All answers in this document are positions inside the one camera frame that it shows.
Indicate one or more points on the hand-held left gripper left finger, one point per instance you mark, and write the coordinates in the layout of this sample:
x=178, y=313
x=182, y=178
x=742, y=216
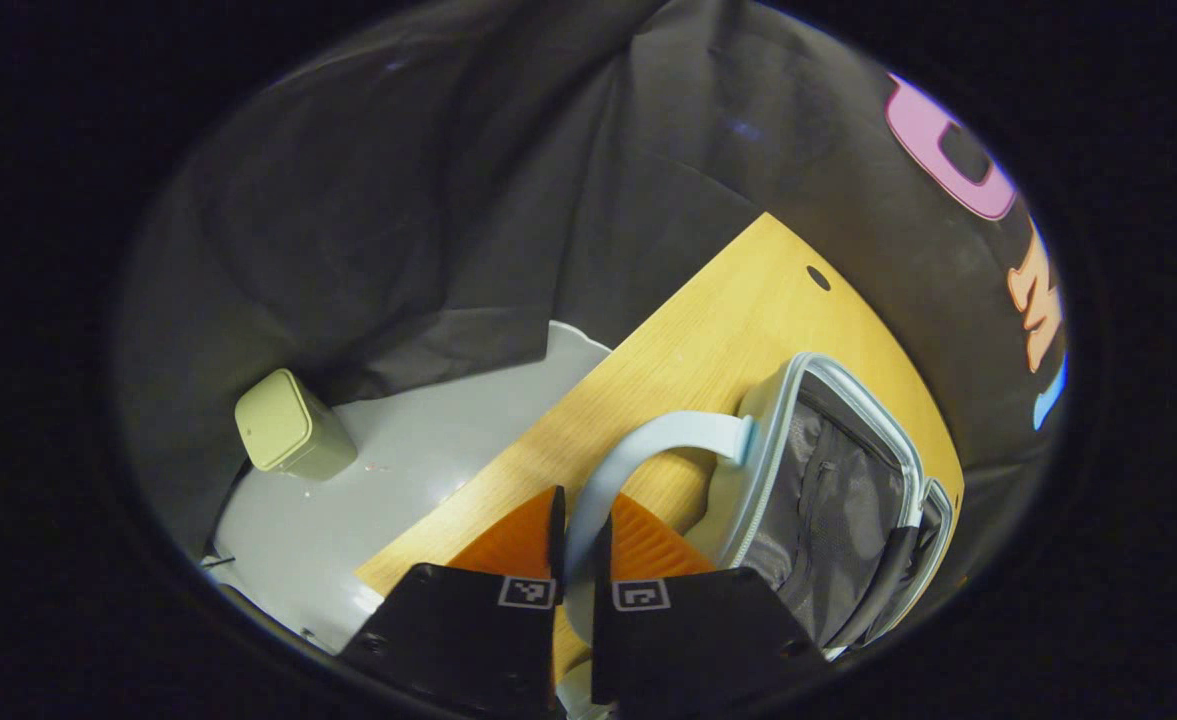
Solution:
x=556, y=540

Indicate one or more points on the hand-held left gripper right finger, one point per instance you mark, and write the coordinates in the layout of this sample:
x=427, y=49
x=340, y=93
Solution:
x=603, y=560

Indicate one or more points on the small light blue suitcase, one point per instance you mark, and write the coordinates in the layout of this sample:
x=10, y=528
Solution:
x=828, y=480

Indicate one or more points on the pale green trash bin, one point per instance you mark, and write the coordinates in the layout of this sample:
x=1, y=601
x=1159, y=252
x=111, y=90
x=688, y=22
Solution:
x=278, y=420

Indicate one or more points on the black backdrop cloth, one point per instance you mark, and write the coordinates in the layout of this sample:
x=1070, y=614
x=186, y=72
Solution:
x=448, y=200

